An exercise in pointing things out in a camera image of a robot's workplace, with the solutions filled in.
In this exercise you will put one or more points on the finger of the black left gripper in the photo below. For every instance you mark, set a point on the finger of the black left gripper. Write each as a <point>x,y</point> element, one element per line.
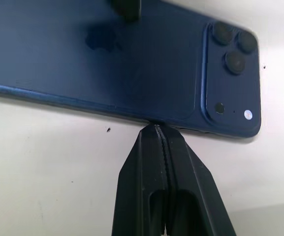
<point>127,9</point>

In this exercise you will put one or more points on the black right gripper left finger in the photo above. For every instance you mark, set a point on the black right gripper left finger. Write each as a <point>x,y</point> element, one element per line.
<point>141,177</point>

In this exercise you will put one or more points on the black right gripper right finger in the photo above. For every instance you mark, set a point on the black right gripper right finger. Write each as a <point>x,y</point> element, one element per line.
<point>193,186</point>

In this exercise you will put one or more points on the dark blue smartphone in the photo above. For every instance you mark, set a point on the dark blue smartphone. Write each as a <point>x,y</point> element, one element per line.
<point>136,73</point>

